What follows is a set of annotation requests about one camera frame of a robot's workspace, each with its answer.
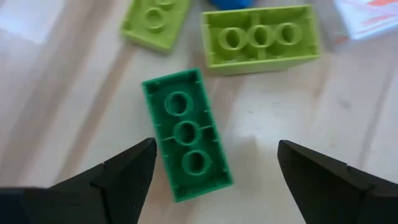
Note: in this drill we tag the dark green toy brick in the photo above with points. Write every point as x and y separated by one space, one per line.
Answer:
186 112

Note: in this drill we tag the lime green thin toy brick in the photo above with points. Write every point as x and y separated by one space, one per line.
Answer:
136 31

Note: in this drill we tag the blue toy brick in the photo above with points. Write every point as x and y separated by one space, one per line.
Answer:
230 3

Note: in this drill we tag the lime green thick toy brick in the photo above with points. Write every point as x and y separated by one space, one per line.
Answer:
264 67

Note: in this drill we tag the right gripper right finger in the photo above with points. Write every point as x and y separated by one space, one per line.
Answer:
342 199

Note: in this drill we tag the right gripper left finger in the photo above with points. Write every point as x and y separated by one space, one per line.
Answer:
93 199

